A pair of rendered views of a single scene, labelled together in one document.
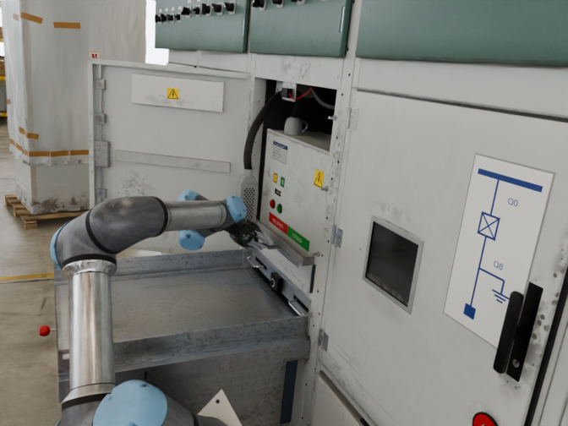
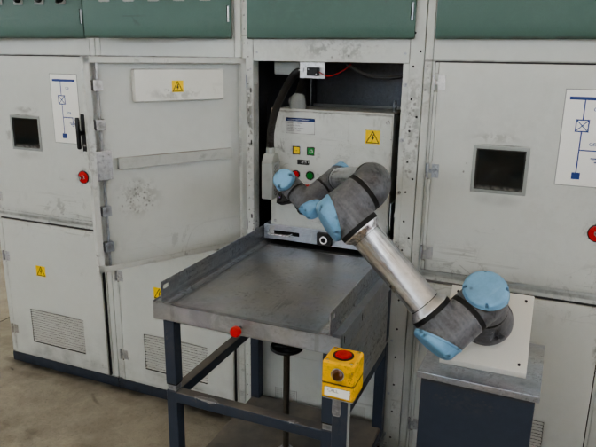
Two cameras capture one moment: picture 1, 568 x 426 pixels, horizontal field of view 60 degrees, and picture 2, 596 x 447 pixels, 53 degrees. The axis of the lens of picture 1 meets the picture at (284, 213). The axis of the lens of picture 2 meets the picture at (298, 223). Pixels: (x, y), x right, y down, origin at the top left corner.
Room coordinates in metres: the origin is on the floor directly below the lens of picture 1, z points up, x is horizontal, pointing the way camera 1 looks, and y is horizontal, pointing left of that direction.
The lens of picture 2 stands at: (-0.05, 1.57, 1.59)
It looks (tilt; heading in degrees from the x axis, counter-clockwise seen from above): 15 degrees down; 319
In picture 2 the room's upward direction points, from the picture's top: 1 degrees clockwise
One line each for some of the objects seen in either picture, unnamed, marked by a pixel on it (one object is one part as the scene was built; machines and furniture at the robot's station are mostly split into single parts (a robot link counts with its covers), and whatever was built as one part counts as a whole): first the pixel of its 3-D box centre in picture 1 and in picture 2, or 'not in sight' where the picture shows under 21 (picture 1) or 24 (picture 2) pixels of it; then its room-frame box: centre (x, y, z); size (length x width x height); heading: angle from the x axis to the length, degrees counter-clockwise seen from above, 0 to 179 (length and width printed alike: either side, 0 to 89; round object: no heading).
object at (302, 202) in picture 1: (288, 212); (327, 175); (1.60, -0.02, 1.15); 0.48 x 0.01 x 0.48; 26
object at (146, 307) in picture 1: (172, 314); (287, 287); (1.43, 0.33, 0.82); 0.68 x 0.62 x 0.06; 116
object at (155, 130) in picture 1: (169, 162); (173, 160); (1.93, 0.47, 1.21); 0.63 x 0.07 x 0.74; 87
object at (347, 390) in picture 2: not in sight; (342, 373); (0.86, 0.63, 0.85); 0.08 x 0.08 x 0.10; 26
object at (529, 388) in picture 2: not in sight; (483, 360); (0.79, 0.12, 0.74); 0.32 x 0.32 x 0.02; 25
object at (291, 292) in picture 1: (286, 281); (327, 237); (1.61, -0.03, 0.89); 0.54 x 0.05 x 0.06; 26
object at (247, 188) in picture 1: (247, 198); (270, 175); (1.76, 0.14, 1.14); 0.08 x 0.05 x 0.17; 116
